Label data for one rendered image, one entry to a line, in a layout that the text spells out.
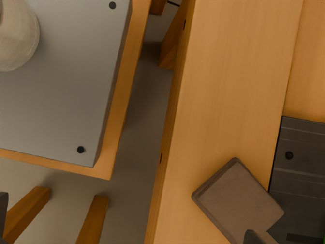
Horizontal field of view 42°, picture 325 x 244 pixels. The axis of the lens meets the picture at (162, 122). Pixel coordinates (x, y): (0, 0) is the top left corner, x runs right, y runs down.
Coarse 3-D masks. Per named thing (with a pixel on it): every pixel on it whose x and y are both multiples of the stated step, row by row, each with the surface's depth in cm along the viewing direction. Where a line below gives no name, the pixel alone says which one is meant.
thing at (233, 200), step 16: (224, 176) 53; (240, 176) 53; (208, 192) 53; (224, 192) 53; (240, 192) 53; (256, 192) 53; (208, 208) 53; (224, 208) 53; (240, 208) 53; (256, 208) 53; (272, 208) 53; (224, 224) 53; (240, 224) 53; (256, 224) 53; (272, 224) 53; (240, 240) 53
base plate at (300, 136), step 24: (288, 120) 56; (288, 144) 56; (312, 144) 56; (288, 168) 56; (312, 168) 56; (288, 192) 56; (312, 192) 56; (288, 216) 56; (312, 216) 57; (288, 240) 57; (312, 240) 57
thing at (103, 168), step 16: (144, 0) 59; (144, 16) 59; (128, 32) 59; (144, 32) 61; (128, 48) 59; (128, 64) 59; (128, 80) 59; (128, 96) 59; (112, 112) 59; (112, 128) 59; (112, 144) 59; (16, 160) 59; (32, 160) 59; (48, 160) 59; (112, 160) 60; (96, 176) 60
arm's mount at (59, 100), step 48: (48, 0) 48; (96, 0) 49; (48, 48) 49; (96, 48) 49; (0, 96) 49; (48, 96) 49; (96, 96) 50; (0, 144) 49; (48, 144) 50; (96, 144) 50
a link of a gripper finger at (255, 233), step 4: (248, 232) 15; (252, 232) 15; (256, 232) 15; (260, 232) 15; (264, 232) 15; (244, 236) 16; (248, 236) 15; (252, 236) 15; (256, 236) 14; (260, 236) 14; (264, 236) 15; (268, 236) 15; (244, 240) 15; (248, 240) 15; (252, 240) 15; (256, 240) 14; (260, 240) 14; (264, 240) 14; (268, 240) 14; (272, 240) 14
